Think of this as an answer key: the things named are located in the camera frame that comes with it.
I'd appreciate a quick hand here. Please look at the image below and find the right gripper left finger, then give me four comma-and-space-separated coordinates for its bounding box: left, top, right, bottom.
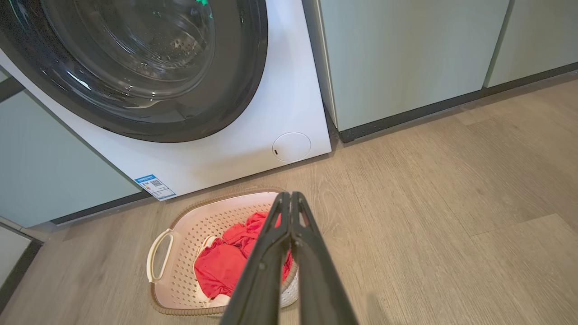
219, 192, 295, 325

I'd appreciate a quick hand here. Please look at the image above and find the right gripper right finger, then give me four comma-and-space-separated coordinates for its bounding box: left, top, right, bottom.
290, 191, 359, 325

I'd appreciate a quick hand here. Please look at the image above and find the white laundry basket brown rim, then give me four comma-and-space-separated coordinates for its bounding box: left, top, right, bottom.
146, 188, 300, 316

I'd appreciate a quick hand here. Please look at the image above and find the red garment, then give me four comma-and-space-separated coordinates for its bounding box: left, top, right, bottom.
194, 211, 294, 300

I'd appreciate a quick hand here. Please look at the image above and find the white garment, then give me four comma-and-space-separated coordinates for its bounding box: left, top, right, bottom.
193, 234, 234, 309

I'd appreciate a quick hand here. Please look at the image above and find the round white filter cover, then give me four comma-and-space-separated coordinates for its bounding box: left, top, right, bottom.
272, 132, 312, 163

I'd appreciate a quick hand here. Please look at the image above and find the blue white energy label sticker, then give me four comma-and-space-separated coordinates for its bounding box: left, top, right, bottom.
134, 174, 177, 201

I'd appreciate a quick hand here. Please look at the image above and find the white front-load washing machine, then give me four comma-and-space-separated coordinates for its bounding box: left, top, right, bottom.
0, 0, 333, 202

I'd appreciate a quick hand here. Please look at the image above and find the black round washer door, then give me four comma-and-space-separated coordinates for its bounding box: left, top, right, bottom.
0, 0, 269, 144

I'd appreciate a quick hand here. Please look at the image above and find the pale green cabinet white side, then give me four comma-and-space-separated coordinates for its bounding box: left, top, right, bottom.
302, 0, 512, 144

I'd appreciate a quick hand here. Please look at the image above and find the pale cabinet panel dark base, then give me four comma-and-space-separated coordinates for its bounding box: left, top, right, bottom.
0, 216, 45, 312

